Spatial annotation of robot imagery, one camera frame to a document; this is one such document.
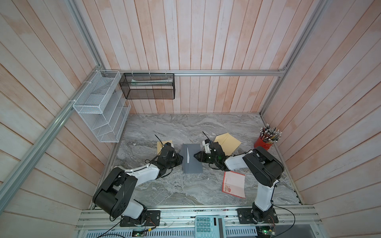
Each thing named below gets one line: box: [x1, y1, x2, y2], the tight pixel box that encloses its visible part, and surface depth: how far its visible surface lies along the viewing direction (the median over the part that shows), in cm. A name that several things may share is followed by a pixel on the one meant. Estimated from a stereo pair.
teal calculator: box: [194, 215, 227, 238], surface depth 71 cm
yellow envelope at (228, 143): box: [213, 132, 242, 157], surface depth 106 cm
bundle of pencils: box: [259, 122, 283, 144], surface depth 88 cm
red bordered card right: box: [222, 170, 246, 199], surface depth 87 cm
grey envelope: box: [182, 143, 203, 175], surface depth 96 cm
